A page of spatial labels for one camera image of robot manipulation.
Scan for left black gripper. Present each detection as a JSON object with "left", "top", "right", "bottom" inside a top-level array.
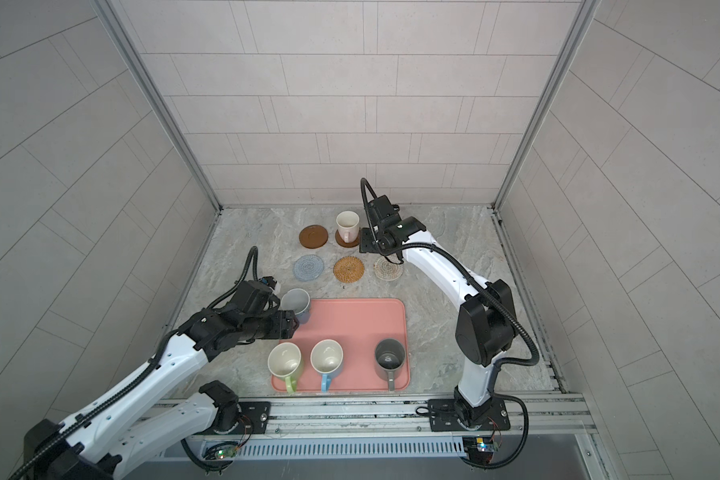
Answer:
[{"left": 240, "top": 308, "right": 305, "bottom": 342}]

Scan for white mug pink handle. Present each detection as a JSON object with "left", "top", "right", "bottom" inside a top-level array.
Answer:
[{"left": 336, "top": 210, "right": 360, "bottom": 243}]

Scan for blue floral mug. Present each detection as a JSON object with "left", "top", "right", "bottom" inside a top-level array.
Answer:
[{"left": 280, "top": 288, "right": 311, "bottom": 325}]

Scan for brown wooden coaster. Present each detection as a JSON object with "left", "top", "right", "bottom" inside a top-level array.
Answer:
[
  {"left": 334, "top": 231, "right": 360, "bottom": 248},
  {"left": 298, "top": 224, "right": 329, "bottom": 249}
]

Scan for rattan woven round coaster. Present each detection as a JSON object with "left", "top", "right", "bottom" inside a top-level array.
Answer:
[{"left": 333, "top": 256, "right": 365, "bottom": 284}]

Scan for grey woven round coaster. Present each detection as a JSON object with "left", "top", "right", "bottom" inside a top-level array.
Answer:
[{"left": 293, "top": 254, "right": 324, "bottom": 282}]

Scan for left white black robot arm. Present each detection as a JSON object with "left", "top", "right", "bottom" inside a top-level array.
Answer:
[{"left": 12, "top": 247, "right": 299, "bottom": 479}]

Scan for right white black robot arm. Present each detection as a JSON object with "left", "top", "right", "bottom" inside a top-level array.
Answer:
[{"left": 359, "top": 179, "right": 540, "bottom": 470}]

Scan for pink rectangular tray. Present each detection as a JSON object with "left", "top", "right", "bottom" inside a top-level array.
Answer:
[{"left": 289, "top": 298, "right": 408, "bottom": 393}]

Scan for dark grey mug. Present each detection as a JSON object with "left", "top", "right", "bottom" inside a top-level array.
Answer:
[{"left": 374, "top": 338, "right": 407, "bottom": 391}]

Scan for left circuit board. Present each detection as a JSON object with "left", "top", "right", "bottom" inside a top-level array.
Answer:
[{"left": 203, "top": 441, "right": 240, "bottom": 461}]

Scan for circuit board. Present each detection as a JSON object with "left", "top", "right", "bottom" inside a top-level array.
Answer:
[
  {"left": 203, "top": 441, "right": 240, "bottom": 461},
  {"left": 462, "top": 437, "right": 501, "bottom": 466}
]

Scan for right circuit board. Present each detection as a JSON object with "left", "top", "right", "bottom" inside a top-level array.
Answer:
[{"left": 462, "top": 437, "right": 501, "bottom": 466}]

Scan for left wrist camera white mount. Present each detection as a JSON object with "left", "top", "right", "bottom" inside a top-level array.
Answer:
[{"left": 259, "top": 276, "right": 279, "bottom": 294}]

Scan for white mug green handle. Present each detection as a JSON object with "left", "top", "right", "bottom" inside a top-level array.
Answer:
[{"left": 267, "top": 342, "right": 304, "bottom": 394}]

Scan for white mug blue handle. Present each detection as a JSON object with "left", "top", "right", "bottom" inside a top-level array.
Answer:
[{"left": 310, "top": 339, "right": 344, "bottom": 392}]

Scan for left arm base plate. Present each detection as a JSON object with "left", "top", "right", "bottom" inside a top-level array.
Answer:
[{"left": 210, "top": 401, "right": 271, "bottom": 436}]

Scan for aluminium mounting rail frame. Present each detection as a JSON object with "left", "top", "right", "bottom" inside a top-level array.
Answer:
[{"left": 77, "top": 365, "right": 619, "bottom": 480}]

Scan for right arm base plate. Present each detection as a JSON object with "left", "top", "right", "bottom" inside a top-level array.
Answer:
[{"left": 416, "top": 399, "right": 511, "bottom": 432}]

